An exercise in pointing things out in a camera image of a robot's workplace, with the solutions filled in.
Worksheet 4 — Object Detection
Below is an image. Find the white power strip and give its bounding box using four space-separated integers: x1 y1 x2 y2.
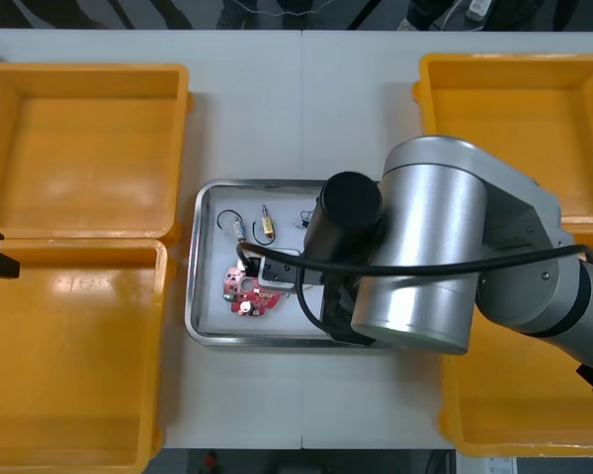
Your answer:
466 0 493 22

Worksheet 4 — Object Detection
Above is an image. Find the small metal solenoid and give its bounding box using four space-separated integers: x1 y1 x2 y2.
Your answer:
216 209 249 244
253 203 281 246

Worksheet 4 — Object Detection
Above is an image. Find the steel tray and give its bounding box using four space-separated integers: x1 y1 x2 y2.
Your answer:
183 178 401 350

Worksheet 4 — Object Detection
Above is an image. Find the white cable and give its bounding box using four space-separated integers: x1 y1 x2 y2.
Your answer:
442 0 468 26

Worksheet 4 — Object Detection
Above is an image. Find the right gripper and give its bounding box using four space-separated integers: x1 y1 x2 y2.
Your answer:
321 272 378 349

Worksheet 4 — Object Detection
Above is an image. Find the white sheet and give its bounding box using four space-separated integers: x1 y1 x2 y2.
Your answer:
205 190 328 334

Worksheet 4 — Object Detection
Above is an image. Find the round red circuit board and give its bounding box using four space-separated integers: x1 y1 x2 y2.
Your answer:
219 263 285 320

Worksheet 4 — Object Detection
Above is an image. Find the yellow-orange plastic bin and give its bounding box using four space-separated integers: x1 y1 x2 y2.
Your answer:
0 239 172 471
437 222 593 458
0 61 195 243
411 52 593 233

